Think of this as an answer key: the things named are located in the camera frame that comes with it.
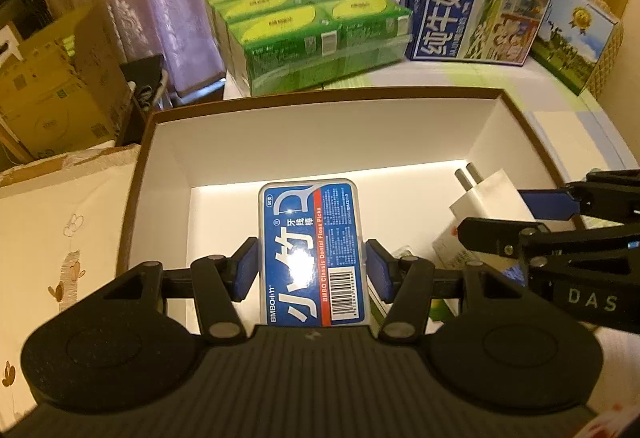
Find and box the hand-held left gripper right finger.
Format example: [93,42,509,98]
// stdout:
[366,239,531,341]

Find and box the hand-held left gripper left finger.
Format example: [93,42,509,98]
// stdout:
[100,236,261,341]

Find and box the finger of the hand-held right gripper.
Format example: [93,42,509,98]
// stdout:
[459,217,640,263]
[517,170,640,221]

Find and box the blue medicine box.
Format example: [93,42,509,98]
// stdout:
[497,263,528,291]

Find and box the white charger plug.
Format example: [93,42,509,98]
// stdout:
[448,163,538,231]

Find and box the green white medicine box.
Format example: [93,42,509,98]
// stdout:
[382,222,483,325]

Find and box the blue dental floss box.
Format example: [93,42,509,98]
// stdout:
[257,179,373,327]

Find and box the large white box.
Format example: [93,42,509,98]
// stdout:
[116,88,571,334]

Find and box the green white milk carton case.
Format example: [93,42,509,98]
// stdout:
[530,0,623,97]

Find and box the cream embroidered bedsheet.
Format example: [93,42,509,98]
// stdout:
[0,144,143,419]

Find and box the black printed bag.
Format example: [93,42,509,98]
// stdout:
[120,55,171,146]

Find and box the green tissue box pack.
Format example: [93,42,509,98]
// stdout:
[203,0,413,97]

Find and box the open brown cardboard box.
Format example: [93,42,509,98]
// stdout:
[0,2,133,163]

